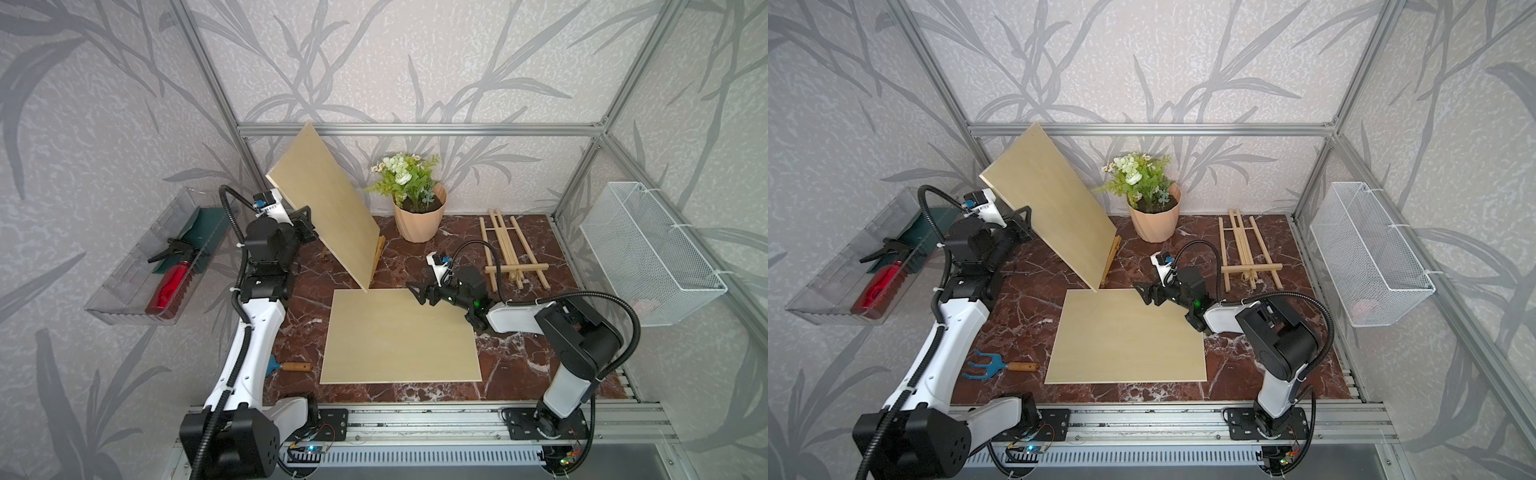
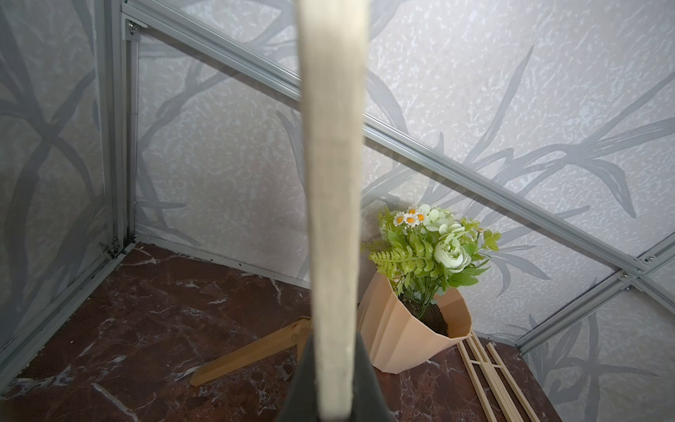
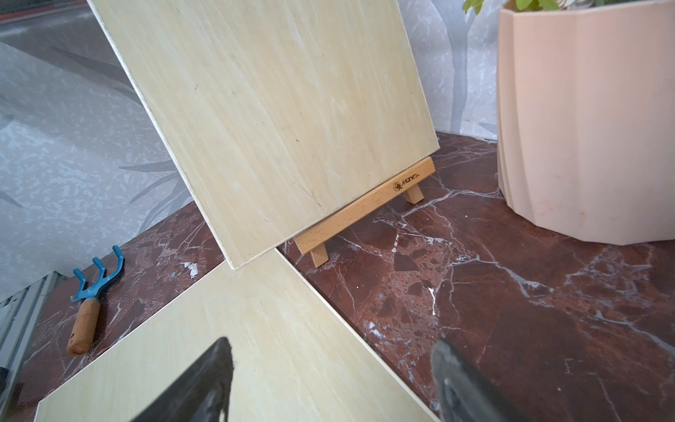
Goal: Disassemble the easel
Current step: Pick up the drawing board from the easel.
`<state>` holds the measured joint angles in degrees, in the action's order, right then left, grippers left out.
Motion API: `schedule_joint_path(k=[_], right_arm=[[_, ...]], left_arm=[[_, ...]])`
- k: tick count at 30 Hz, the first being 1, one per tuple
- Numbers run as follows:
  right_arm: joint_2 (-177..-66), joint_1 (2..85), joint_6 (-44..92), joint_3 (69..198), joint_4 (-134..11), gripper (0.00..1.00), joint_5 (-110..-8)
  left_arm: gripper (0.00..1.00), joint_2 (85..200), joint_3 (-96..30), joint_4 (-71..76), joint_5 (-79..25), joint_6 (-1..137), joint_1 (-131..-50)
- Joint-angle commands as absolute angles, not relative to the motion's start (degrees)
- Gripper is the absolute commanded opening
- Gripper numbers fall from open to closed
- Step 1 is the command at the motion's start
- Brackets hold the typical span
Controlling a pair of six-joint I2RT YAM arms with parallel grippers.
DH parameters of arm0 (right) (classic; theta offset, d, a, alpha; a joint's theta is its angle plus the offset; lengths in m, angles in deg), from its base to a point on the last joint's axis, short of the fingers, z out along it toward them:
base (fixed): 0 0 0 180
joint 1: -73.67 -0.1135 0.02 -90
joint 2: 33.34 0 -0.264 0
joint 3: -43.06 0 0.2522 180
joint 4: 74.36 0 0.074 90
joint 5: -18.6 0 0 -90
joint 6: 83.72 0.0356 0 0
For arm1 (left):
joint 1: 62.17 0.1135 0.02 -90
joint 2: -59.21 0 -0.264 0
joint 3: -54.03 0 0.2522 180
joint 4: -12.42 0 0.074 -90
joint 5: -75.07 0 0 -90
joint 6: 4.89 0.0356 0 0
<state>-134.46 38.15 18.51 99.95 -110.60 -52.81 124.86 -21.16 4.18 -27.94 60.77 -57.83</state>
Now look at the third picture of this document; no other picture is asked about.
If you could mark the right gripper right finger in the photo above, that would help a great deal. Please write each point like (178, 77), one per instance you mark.
(464, 393)

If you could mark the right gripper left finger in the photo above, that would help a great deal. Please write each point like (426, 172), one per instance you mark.
(201, 393)

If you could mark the wooden board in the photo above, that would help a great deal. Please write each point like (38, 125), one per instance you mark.
(276, 113)
(295, 358)

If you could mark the left wooden easel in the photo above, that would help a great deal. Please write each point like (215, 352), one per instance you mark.
(312, 241)

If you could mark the blue garden hand rake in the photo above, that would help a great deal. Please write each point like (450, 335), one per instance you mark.
(88, 297)

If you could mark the pink flower pot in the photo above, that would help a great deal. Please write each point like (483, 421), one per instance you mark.
(585, 112)

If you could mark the green artificial plant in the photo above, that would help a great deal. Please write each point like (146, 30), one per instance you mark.
(545, 5)

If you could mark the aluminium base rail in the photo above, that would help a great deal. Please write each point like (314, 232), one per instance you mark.
(19, 316)

